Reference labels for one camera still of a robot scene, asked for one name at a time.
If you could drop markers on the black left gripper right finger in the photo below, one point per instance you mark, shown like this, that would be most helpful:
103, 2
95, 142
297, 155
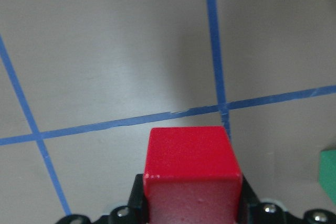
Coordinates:
252, 211

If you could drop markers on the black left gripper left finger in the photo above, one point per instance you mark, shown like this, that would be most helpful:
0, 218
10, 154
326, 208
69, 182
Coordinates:
135, 211

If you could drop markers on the red wooden block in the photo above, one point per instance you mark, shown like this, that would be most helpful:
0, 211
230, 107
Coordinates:
191, 175

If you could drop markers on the green wooden block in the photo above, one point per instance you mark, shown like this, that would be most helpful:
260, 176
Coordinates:
326, 173

